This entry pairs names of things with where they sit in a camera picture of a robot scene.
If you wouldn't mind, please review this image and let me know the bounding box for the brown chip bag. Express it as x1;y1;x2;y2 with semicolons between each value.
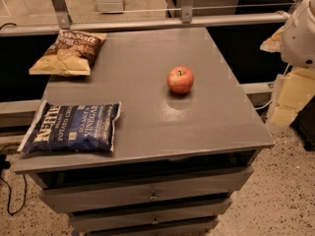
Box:
29;29;106;77

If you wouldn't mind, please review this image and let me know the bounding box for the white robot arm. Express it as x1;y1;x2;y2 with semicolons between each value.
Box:
281;0;315;69

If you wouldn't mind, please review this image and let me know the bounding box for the blue Kettle chip bag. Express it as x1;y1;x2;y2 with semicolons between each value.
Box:
18;100;121;153

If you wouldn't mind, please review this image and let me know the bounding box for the red apple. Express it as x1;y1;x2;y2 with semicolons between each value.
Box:
166;66;194;94

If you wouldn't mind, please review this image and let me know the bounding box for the grey drawer cabinet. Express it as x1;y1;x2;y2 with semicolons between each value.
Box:
13;27;276;236

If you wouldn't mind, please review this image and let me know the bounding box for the middle grey drawer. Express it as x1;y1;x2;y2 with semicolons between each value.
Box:
70;196;231;232

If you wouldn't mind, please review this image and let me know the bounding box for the grey drawer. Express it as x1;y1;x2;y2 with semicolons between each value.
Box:
70;196;231;232
39;166;253;213
86;216;221;236

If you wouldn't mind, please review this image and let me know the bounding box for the top grey drawer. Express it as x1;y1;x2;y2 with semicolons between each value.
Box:
39;166;253;213

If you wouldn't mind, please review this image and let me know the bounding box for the bottom grey drawer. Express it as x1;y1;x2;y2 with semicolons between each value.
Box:
86;216;221;236

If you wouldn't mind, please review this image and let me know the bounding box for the grey metal railing frame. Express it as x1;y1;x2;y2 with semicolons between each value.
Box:
0;0;301;35

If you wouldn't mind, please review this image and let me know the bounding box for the white cable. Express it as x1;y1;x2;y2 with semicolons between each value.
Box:
254;62;291;111

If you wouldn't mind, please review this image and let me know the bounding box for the black floor cable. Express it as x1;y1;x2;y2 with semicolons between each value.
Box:
0;144;28;216

